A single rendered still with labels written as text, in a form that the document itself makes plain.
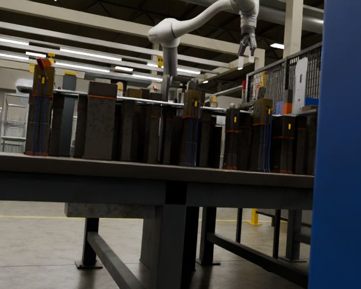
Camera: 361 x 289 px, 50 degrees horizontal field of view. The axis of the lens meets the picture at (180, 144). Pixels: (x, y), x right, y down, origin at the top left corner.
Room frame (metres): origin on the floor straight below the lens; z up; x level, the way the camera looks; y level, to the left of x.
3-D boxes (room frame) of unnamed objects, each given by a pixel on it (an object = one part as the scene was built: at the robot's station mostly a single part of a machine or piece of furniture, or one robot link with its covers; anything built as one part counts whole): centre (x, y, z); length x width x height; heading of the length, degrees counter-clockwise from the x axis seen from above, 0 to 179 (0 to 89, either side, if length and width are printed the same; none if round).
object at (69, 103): (2.12, 0.63, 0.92); 0.08 x 0.08 x 0.44; 17
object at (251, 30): (2.21, -0.34, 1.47); 0.08 x 0.07 x 0.09; 17
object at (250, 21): (2.21, -0.34, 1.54); 0.09 x 0.09 x 0.06
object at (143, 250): (2.73, 0.03, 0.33); 0.31 x 0.31 x 0.66; 21
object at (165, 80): (2.16, 0.03, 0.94); 0.18 x 0.13 x 0.49; 107
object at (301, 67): (2.14, -0.64, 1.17); 0.12 x 0.01 x 0.34; 17
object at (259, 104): (1.85, -0.39, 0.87); 0.12 x 0.07 x 0.35; 17
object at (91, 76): (2.19, 0.38, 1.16); 0.37 x 0.14 x 0.02; 107
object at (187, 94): (1.77, -0.04, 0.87); 0.12 x 0.07 x 0.35; 17
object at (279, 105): (2.44, -0.72, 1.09); 0.30 x 0.17 x 0.13; 11
